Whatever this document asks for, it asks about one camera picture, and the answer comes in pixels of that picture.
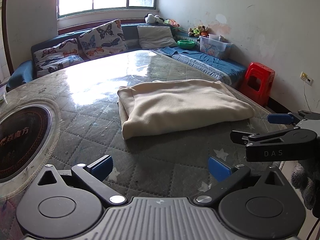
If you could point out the clear plastic storage box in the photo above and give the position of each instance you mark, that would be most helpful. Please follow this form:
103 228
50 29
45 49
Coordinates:
216 47

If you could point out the panda plush toy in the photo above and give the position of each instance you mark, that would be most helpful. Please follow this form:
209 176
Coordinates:
153 18

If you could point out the round black induction cooktop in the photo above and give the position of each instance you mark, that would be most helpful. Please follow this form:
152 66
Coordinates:
22 140

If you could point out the brown plush toys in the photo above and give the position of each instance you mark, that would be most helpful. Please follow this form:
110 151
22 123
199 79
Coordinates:
198 30

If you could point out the grey pillow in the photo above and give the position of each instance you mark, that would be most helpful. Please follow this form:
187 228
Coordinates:
156 37

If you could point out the blue sofa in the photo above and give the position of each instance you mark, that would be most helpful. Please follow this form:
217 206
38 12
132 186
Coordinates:
82 47

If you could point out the red plastic stool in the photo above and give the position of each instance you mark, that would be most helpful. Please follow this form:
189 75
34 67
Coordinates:
258 82

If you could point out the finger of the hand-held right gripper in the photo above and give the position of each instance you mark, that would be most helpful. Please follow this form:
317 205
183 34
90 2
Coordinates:
280 118
243 137

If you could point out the cream sweatshirt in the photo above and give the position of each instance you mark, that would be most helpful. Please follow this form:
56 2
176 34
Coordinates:
182 105

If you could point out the flat butterfly print pillow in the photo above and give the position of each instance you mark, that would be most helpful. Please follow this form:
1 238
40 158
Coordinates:
56 57

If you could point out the person's right hand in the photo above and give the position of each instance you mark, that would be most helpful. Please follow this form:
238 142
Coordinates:
303 185

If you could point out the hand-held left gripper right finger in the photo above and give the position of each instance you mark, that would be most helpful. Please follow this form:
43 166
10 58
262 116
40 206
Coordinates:
218 168

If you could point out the wall socket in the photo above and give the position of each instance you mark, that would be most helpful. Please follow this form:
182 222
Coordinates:
306 78

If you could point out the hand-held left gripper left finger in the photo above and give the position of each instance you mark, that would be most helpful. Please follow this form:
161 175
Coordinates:
102 167

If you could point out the blue bench mattress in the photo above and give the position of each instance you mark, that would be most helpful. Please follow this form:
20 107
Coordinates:
205 62

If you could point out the green plastic basin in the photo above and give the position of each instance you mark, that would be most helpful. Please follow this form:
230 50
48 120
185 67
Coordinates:
186 44

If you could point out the upright butterfly print pillow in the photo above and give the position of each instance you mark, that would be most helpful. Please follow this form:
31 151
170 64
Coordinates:
103 40

